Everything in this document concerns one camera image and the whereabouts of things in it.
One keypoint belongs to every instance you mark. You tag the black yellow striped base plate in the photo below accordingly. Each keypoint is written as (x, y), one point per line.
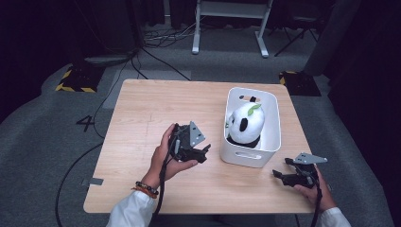
(299, 83)
(78, 80)

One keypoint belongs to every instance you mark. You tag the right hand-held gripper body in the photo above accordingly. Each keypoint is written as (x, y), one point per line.
(305, 171)

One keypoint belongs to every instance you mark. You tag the person's right hand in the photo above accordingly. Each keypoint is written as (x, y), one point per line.
(323, 195)

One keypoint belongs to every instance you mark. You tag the white plastic storage bin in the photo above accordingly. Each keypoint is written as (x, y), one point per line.
(271, 132)

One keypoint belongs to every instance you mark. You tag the grey curtain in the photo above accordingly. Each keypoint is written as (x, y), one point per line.
(334, 34)

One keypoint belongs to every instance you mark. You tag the grey flat stand base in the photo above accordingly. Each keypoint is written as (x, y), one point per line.
(107, 60)

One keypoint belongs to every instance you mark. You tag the person's left hand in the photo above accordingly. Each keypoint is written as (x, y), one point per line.
(160, 160)

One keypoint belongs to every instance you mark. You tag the panda plush toy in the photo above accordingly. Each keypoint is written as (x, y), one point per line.
(247, 121)

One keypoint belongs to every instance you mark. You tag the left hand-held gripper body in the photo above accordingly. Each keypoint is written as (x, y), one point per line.
(187, 142)

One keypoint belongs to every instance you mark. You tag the black tripod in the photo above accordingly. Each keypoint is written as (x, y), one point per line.
(298, 33)

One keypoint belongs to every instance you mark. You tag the white metal desk frame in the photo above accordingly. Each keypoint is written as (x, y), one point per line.
(196, 31)

